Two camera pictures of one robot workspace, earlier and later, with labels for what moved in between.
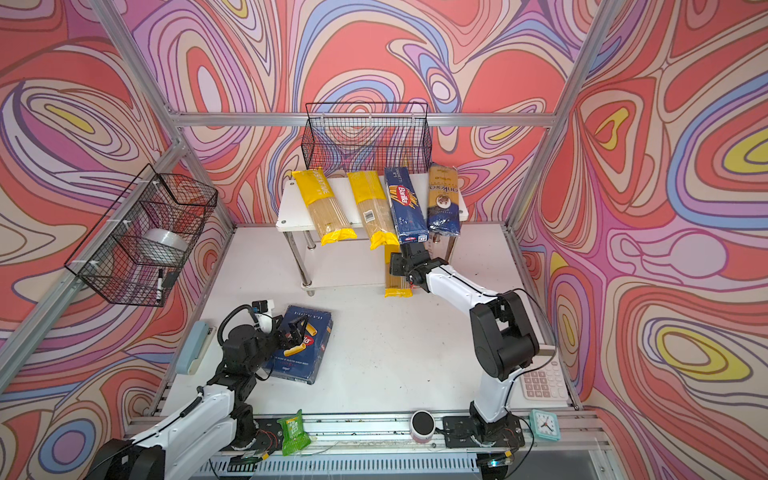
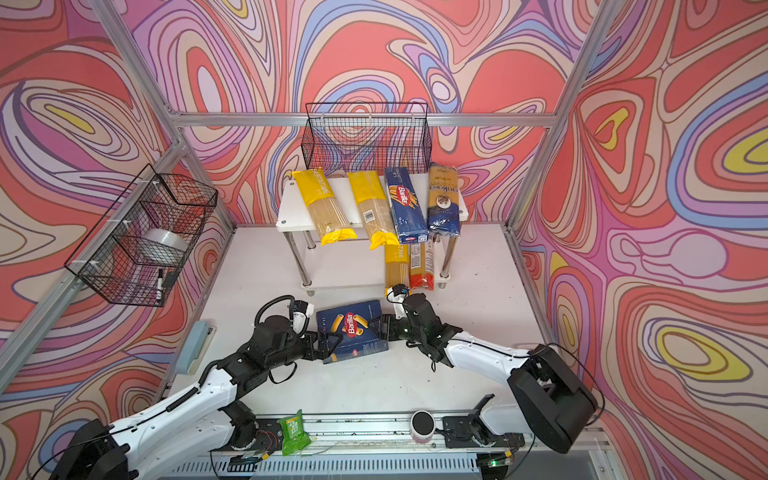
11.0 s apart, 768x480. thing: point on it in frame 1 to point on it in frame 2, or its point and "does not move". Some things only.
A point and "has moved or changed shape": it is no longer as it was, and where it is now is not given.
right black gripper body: (400, 266) to (405, 331)
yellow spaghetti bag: (372, 200) does not move
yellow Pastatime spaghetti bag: (323, 207) does not move
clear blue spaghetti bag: (443, 208) does not move
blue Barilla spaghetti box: (406, 207) does not move
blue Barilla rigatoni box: (300, 363) has moved or changed shape
